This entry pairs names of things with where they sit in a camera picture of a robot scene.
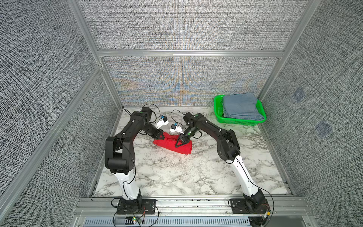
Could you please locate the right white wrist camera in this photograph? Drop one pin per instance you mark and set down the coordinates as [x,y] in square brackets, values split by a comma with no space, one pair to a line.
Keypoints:
[175,128]

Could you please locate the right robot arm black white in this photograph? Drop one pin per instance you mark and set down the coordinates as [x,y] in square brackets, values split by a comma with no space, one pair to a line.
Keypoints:
[228,150]

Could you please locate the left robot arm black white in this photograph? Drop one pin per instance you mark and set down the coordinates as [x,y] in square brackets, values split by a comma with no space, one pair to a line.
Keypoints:
[120,156]

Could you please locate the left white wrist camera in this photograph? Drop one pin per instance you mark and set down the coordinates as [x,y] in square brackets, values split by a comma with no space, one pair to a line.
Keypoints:
[162,121]

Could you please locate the green plastic basket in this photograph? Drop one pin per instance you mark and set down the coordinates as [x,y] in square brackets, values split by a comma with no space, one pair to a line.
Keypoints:
[219,113]

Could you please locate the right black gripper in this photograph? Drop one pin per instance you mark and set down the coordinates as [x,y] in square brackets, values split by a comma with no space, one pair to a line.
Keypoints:
[183,140]

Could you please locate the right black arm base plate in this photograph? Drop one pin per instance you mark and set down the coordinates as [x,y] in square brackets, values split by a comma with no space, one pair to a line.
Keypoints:
[238,205]

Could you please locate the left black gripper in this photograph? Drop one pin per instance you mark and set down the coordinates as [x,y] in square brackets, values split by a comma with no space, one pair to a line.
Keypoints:
[156,135]

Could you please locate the aluminium front rail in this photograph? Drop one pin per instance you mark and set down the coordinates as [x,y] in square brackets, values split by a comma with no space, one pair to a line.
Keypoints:
[219,205]

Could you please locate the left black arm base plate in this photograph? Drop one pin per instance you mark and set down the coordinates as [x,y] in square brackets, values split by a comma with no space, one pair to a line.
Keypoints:
[144,206]

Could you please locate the red long pants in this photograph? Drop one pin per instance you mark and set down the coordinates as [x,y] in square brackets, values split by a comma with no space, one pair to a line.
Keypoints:
[171,142]

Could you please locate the white slotted cable duct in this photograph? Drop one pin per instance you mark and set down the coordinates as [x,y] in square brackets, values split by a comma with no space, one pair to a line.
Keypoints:
[169,222]

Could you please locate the folded grey-blue cloth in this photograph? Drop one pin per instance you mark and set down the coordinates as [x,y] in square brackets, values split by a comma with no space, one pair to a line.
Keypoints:
[241,106]

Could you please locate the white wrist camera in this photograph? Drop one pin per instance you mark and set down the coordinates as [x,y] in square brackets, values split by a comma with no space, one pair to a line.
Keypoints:
[175,128]
[162,121]

